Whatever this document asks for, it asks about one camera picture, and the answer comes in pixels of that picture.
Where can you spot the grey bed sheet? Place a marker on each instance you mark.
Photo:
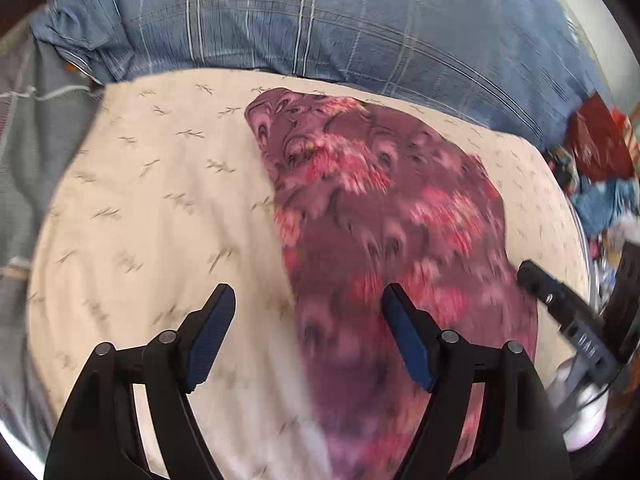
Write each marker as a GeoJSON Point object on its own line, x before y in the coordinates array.
{"type": "Point", "coordinates": [35, 135]}

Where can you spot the blue crumpled cloth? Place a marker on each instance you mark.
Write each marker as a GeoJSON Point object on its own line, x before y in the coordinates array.
{"type": "Point", "coordinates": [602, 202]}

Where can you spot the cream leaf-print pillow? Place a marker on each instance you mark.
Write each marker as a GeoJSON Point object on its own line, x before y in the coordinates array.
{"type": "Point", "coordinates": [160, 200]}

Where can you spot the red cloth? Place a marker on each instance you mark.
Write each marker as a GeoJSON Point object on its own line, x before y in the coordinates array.
{"type": "Point", "coordinates": [600, 137]}

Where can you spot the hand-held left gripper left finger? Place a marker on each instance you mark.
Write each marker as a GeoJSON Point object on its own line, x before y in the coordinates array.
{"type": "Point", "coordinates": [212, 337]}

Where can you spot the maroon floral garment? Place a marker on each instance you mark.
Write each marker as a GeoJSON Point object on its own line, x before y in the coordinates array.
{"type": "Point", "coordinates": [380, 220]}

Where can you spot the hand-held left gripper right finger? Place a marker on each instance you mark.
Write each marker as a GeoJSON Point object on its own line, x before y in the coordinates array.
{"type": "Point", "coordinates": [407, 340]}

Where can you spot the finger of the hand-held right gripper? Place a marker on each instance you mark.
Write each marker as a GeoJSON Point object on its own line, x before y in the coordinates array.
{"type": "Point", "coordinates": [550, 292]}
{"type": "Point", "coordinates": [625, 300]}

